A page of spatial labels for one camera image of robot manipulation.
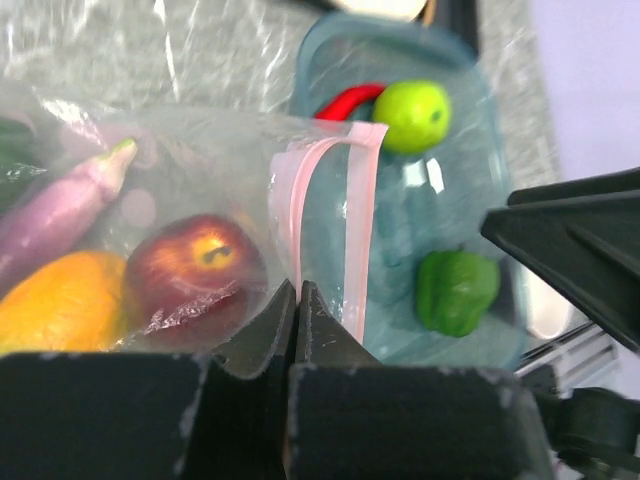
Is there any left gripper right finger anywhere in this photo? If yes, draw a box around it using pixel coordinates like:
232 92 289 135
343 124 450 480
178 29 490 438
284 282 554 479

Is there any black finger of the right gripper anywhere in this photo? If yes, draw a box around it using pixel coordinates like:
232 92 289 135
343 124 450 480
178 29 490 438
480 169 639 350

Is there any green bell pepper toy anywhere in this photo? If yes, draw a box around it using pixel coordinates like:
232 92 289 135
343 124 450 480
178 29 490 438
415 250 501 338

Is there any teal plastic food container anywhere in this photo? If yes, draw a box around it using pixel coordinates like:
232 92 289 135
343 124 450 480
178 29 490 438
291 13 526 370

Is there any green apple toy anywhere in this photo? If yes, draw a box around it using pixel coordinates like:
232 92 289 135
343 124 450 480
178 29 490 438
371 80 452 155

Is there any clear zip top bag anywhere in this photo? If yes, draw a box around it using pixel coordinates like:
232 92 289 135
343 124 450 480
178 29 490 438
1 80 386 341

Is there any yellow green mango toy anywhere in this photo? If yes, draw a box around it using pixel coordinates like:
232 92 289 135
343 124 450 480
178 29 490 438
1 251 126 354

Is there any red apple toy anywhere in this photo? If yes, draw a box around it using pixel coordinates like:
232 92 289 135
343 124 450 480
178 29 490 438
122 214 268 351

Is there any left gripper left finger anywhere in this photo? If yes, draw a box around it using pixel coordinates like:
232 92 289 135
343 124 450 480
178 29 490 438
1 283 297 479

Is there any purple eggplant toy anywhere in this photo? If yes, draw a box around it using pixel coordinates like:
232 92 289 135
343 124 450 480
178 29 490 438
1 138 138 293

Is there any white bowl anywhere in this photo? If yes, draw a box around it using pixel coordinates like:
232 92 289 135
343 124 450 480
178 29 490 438
523 268 574 340

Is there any cream orange plate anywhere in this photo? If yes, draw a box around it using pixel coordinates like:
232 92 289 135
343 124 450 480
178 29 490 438
328 0 427 22

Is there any red chili toy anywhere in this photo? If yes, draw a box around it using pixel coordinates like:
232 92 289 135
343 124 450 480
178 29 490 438
314 83 386 121

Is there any green lime toy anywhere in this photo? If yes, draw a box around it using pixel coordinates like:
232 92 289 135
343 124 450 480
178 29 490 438
1 118 44 214

